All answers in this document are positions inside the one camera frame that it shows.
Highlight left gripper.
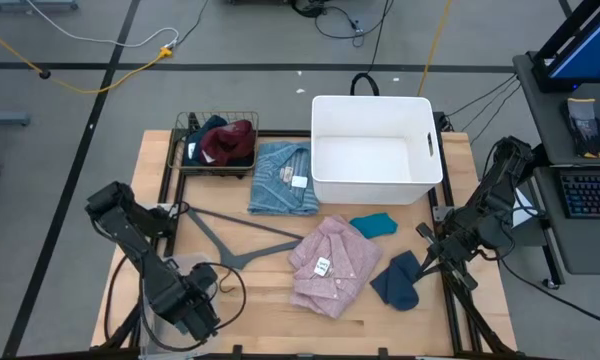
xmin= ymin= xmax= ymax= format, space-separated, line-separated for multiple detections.
xmin=167 ymin=263 xmax=221 ymax=345

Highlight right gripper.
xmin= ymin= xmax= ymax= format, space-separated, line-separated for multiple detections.
xmin=415 ymin=222 xmax=482 ymax=292

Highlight navy blue socks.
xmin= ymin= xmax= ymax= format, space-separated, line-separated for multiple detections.
xmin=368 ymin=249 xmax=424 ymax=312

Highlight pink checked shirt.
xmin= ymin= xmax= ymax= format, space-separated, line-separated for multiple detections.
xmin=286 ymin=214 xmax=384 ymax=320

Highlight blue striped shirt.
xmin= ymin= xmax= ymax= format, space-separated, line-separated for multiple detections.
xmin=246 ymin=141 xmax=321 ymax=217

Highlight navy blue garment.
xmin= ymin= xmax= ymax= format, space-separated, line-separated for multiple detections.
xmin=182 ymin=130 xmax=207 ymax=168

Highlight maroon cloth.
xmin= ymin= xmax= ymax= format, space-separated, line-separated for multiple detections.
xmin=198 ymin=118 xmax=257 ymax=168

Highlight dark teal cloth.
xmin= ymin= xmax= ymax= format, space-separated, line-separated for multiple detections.
xmin=195 ymin=114 xmax=230 ymax=146

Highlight clear plastic container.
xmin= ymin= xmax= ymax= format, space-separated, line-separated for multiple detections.
xmin=138 ymin=251 xmax=220 ymax=360

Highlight grey clothes hanger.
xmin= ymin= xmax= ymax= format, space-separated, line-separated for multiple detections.
xmin=183 ymin=205 xmax=305 ymax=272

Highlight white paper sheet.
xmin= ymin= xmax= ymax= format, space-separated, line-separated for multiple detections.
xmin=510 ymin=192 xmax=537 ymax=230

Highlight white plastic bin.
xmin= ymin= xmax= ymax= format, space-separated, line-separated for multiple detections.
xmin=310 ymin=94 xmax=445 ymax=207

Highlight black keyboard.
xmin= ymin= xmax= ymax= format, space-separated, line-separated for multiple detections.
xmin=558 ymin=171 xmax=600 ymax=220

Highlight dark gray computer cart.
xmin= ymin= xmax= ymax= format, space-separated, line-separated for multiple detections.
xmin=511 ymin=49 xmax=600 ymax=277

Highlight gray work glove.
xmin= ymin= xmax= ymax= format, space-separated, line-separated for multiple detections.
xmin=559 ymin=96 xmax=600 ymax=160

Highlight computer monitor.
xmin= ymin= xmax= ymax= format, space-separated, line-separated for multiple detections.
xmin=547 ymin=0 xmax=600 ymax=84

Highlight gray floor bar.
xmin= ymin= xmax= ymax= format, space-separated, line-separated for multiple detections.
xmin=0 ymin=0 xmax=80 ymax=13

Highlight gray metal bracket plate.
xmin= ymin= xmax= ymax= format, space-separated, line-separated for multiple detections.
xmin=431 ymin=204 xmax=455 ymax=223

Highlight wire mesh basket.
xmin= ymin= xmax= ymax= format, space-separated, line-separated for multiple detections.
xmin=166 ymin=110 xmax=261 ymax=179

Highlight black floor cable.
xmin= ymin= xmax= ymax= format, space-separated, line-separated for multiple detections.
xmin=498 ymin=247 xmax=600 ymax=332
xmin=444 ymin=73 xmax=520 ymax=119
xmin=176 ymin=0 xmax=211 ymax=47
xmin=459 ymin=78 xmax=525 ymax=147

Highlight black aluminium table frame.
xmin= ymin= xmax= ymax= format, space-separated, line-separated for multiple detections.
xmin=97 ymin=128 xmax=520 ymax=360

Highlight black looped cable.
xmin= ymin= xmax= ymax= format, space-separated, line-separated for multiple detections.
xmin=348 ymin=0 xmax=396 ymax=97

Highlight yellow hanging cable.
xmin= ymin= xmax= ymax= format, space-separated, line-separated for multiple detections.
xmin=416 ymin=0 xmax=454 ymax=97

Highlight yellow extension cable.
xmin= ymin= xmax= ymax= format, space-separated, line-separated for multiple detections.
xmin=0 ymin=19 xmax=175 ymax=96

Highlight white floor cable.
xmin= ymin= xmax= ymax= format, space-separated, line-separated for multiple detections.
xmin=25 ymin=0 xmax=181 ymax=51

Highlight tangled black floor cables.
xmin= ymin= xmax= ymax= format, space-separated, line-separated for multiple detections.
xmin=289 ymin=0 xmax=367 ymax=50

